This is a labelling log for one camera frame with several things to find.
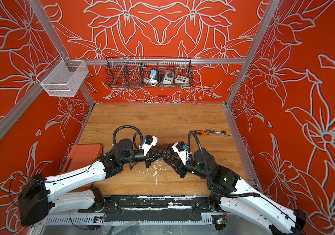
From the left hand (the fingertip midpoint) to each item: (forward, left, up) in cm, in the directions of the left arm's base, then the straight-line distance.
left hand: (165, 152), depth 66 cm
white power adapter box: (+47, +1, +8) cm, 48 cm away
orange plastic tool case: (+4, +51, -20) cm, 55 cm away
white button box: (+50, -8, +6) cm, 50 cm away
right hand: (-4, -1, -1) cm, 4 cm away
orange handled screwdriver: (+27, -22, -21) cm, 40 cm away
